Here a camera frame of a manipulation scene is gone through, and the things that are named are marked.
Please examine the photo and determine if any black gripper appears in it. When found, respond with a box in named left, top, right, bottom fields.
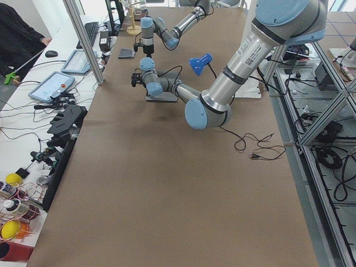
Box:
left=141, top=80, right=149, bottom=95
left=142, top=44, right=155, bottom=58

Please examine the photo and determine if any grey laptop computer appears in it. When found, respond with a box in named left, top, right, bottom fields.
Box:
left=145, top=92, right=178, bottom=103

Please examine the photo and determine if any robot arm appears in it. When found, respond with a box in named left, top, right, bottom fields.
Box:
left=133, top=0, right=211, bottom=57
left=131, top=0, right=328, bottom=130

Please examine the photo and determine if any folded grey cloth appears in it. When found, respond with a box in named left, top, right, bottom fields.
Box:
left=118, top=48, right=136, bottom=59

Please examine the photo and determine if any wooden mug tree stand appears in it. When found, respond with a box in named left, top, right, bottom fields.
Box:
left=121, top=0, right=146, bottom=35

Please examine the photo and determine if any black tray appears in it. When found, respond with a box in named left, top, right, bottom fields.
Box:
left=134, top=9, right=148, bottom=22

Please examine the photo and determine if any black power adapter box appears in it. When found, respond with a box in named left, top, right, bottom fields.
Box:
left=99, top=31, right=111, bottom=52

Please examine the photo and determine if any blue desk lamp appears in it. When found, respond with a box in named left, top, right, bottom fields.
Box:
left=189, top=53, right=217, bottom=78

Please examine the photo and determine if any black keyboard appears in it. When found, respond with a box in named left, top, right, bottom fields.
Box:
left=84, top=22, right=98, bottom=46

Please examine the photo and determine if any far teach pendant tablet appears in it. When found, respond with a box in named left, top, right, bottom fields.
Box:
left=61, top=49, right=91, bottom=75

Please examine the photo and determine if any teach pendant tablet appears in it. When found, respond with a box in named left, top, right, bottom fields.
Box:
left=61, top=49, right=91, bottom=75
left=28, top=71, right=75, bottom=102

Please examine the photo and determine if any near teach pendant tablet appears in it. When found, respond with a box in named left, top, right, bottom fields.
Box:
left=28, top=71, right=75, bottom=102

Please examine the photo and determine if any black tool rack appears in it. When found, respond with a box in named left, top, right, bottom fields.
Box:
left=31, top=105, right=88, bottom=212

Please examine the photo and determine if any black computer mouse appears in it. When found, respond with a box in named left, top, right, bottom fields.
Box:
left=44, top=50, right=58, bottom=58

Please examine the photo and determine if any person in black clothes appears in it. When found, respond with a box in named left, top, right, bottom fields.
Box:
left=1, top=3, right=52, bottom=84

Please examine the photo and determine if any yellow ball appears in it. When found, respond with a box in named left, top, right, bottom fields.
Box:
left=5, top=173, right=23, bottom=186

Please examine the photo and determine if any yellow lemon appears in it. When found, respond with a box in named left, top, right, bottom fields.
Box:
left=1, top=220, right=21, bottom=240

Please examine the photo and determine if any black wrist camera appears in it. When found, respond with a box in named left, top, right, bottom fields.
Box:
left=133, top=42, right=143, bottom=52
left=131, top=72, right=141, bottom=87

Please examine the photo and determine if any aluminium frame post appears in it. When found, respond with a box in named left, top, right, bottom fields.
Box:
left=63, top=0, right=104, bottom=86

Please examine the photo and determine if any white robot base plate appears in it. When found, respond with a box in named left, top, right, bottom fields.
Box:
left=234, top=78, right=261, bottom=98

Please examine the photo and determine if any black lamp power cable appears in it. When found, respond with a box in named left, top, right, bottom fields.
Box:
left=219, top=126, right=286, bottom=161

